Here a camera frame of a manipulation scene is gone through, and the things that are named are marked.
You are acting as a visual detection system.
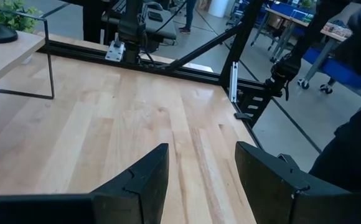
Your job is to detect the silver vertical frame bracket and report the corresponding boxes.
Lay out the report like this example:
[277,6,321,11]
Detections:
[229,61,240,104]

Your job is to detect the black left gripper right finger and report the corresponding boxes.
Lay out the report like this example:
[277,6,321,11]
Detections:
[234,141,311,224]

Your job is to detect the person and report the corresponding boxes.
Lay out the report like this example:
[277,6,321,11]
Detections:
[177,0,198,35]

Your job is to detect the black aluminium table frame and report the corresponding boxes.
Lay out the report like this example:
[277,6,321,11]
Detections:
[45,0,335,147]

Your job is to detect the wooden shelf riser black legs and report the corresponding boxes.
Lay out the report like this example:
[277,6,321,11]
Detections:
[0,6,56,100]

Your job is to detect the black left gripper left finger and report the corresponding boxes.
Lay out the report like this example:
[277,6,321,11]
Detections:
[90,142,170,224]

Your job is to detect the wooden table with blue panel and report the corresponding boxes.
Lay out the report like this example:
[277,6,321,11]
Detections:
[250,0,361,95]

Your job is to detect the black table edge clamp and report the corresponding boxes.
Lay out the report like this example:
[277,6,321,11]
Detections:
[276,153,301,170]
[233,111,253,123]

